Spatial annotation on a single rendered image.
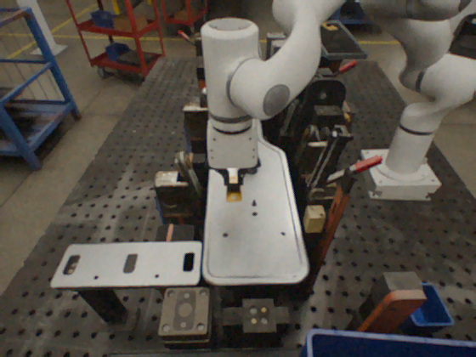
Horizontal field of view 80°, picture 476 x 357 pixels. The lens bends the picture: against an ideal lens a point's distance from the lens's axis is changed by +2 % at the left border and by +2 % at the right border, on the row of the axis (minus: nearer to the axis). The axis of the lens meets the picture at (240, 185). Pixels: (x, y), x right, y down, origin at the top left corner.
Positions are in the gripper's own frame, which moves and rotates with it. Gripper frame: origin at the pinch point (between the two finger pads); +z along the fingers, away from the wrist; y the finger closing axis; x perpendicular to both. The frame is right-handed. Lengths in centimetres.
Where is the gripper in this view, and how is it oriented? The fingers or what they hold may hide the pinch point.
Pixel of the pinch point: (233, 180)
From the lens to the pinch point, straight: 63.4
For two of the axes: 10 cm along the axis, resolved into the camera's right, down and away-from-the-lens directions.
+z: 0.0, 7.1, 7.1
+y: -10.0, 0.2, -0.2
